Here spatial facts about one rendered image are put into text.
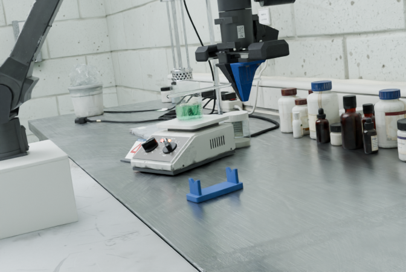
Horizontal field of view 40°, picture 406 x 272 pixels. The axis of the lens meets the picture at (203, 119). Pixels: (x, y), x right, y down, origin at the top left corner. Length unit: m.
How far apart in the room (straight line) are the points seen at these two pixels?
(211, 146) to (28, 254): 0.50
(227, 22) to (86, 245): 0.42
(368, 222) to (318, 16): 0.88
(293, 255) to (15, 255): 0.38
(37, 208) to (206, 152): 0.41
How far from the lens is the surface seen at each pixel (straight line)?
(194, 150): 1.14
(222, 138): 1.21
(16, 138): 0.98
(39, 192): 0.91
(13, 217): 0.91
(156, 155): 1.15
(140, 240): 0.79
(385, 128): 1.18
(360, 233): 0.75
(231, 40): 0.94
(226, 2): 0.95
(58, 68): 3.63
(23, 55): 0.95
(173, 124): 1.19
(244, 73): 0.96
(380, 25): 1.37
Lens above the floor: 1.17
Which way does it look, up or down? 9 degrees down
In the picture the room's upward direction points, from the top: 7 degrees counter-clockwise
